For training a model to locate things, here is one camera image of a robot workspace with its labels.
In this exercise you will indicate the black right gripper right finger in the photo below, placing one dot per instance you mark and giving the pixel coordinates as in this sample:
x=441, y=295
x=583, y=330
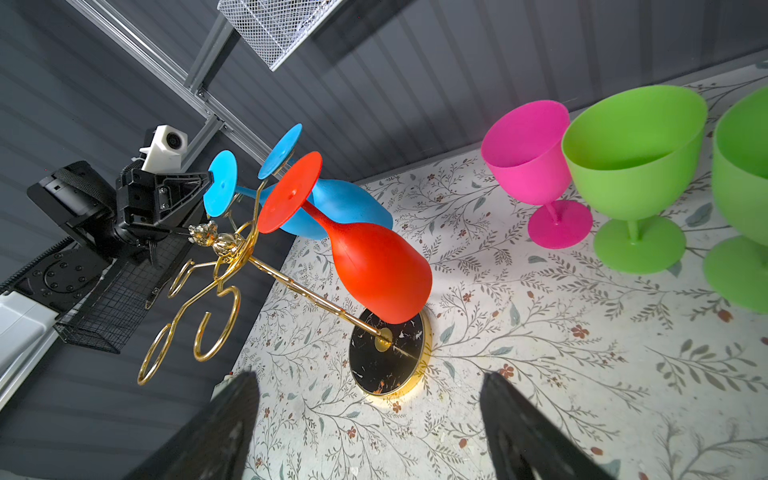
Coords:
x=523, y=443

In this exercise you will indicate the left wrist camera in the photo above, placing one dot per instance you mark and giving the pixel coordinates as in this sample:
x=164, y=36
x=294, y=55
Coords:
x=166, y=151

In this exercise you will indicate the floral table mat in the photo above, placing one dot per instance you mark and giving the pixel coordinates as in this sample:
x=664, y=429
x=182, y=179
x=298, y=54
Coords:
x=653, y=377

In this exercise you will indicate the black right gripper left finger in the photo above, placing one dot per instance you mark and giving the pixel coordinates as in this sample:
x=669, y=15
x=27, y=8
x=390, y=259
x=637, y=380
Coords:
x=215, y=443

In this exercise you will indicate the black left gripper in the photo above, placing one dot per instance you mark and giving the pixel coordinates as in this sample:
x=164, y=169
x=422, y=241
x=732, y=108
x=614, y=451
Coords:
x=143, y=209

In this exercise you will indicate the magenta wine glass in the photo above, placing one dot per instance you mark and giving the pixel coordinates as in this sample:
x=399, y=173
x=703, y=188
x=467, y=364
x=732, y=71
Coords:
x=523, y=151

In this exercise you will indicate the black wire basket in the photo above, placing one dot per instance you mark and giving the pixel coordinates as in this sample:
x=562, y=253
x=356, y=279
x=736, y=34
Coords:
x=111, y=312

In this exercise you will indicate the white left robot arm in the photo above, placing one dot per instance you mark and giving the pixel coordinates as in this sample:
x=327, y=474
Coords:
x=58, y=279

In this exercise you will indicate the blue wine glass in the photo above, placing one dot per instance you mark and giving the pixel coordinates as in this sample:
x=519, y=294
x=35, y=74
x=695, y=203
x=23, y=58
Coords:
x=281, y=152
x=341, y=201

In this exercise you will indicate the white wire mesh basket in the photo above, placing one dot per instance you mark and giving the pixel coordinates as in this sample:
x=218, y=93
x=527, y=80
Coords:
x=274, y=29

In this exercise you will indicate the red wine glass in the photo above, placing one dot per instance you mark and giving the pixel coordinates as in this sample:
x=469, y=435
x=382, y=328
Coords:
x=376, y=265

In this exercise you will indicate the green wine glass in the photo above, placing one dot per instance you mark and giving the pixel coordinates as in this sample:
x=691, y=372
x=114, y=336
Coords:
x=631, y=156
x=737, y=267

